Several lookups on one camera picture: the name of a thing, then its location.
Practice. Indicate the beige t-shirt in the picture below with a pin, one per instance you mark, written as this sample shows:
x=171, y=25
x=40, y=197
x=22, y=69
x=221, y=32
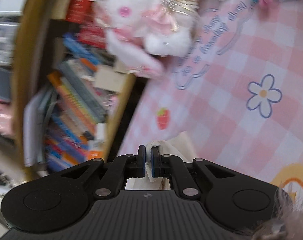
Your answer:
x=176, y=147

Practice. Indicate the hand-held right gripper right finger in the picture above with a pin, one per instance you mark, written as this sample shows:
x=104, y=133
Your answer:
x=155, y=161

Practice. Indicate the wooden bookshelf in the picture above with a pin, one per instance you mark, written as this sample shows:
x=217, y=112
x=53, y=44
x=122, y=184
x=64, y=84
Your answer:
x=24, y=67

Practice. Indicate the pink white plush bunny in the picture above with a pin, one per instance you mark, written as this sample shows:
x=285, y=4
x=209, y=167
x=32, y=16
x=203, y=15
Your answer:
x=141, y=17

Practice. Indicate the fluffy pink sleeve cuff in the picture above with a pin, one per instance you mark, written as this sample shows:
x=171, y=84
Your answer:
x=286, y=217

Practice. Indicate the cream pen holder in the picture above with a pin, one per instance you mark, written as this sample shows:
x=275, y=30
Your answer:
x=110, y=80

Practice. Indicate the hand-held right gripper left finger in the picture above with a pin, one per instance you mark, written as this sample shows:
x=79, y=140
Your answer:
x=141, y=161

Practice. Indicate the row of colourful books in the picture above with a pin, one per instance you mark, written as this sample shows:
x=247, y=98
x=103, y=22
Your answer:
x=74, y=105

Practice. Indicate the red thick dictionary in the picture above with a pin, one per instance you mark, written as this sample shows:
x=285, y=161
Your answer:
x=89, y=30

